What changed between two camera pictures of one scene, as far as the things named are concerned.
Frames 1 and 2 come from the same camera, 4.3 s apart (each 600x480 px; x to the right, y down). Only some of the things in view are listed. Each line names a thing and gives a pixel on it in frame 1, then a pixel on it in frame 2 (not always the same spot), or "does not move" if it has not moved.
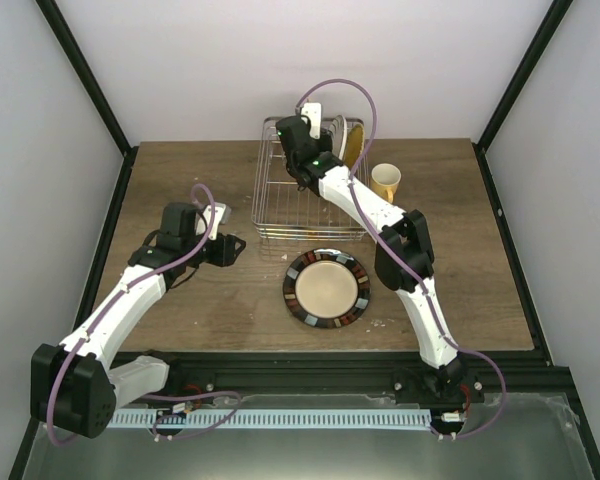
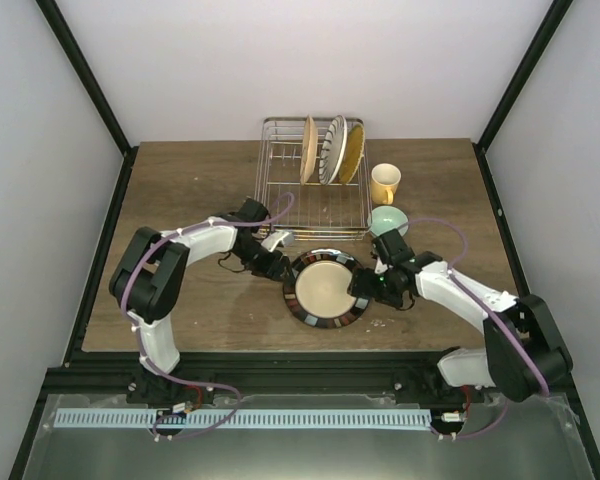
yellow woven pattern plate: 354,144 does not move
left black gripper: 226,255 -> 273,268
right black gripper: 326,146 -> 362,277
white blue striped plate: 339,132 does not move
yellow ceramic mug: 384,179 does not move
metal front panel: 506,436 does not move
